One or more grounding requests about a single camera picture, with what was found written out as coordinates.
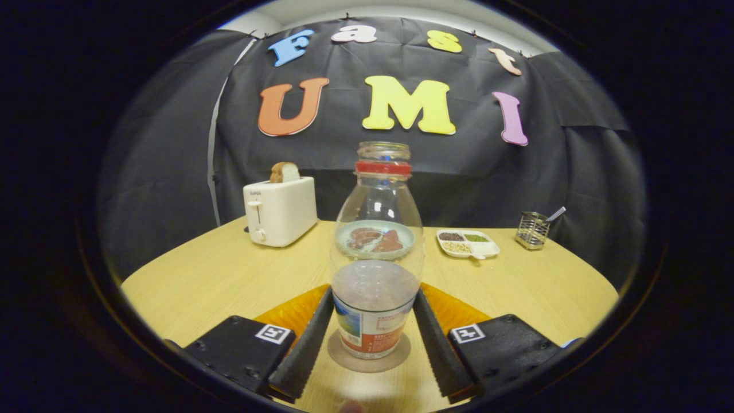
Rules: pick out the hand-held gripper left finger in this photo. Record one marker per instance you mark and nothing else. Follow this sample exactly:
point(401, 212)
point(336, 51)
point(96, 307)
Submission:
point(304, 350)

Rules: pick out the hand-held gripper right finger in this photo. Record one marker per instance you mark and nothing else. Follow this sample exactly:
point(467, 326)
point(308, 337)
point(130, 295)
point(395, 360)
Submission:
point(441, 355)

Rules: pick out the round brown coaster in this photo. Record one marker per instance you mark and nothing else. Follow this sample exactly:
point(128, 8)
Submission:
point(375, 366)

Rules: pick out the clear plastic juice bottle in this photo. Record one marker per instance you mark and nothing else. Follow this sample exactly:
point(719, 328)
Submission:
point(375, 298)

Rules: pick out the white divided snack tray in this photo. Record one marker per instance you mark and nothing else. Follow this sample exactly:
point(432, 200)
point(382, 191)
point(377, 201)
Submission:
point(470, 248)

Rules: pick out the wooden table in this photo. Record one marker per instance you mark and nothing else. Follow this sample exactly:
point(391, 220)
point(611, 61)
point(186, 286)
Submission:
point(218, 275)

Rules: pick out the pale green round plate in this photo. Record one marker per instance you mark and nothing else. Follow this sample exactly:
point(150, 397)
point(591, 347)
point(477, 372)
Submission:
point(375, 255)

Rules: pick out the brown meat slice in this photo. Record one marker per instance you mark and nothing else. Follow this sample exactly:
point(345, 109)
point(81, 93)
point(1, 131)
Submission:
point(362, 236)
point(391, 244)

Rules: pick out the white toaster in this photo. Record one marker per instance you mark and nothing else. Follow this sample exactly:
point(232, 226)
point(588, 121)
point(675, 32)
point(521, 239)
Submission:
point(284, 212)

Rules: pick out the bread slice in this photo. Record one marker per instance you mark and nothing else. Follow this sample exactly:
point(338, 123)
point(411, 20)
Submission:
point(285, 172)

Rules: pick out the metal spoon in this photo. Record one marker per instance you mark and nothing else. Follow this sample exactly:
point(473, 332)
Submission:
point(556, 214)

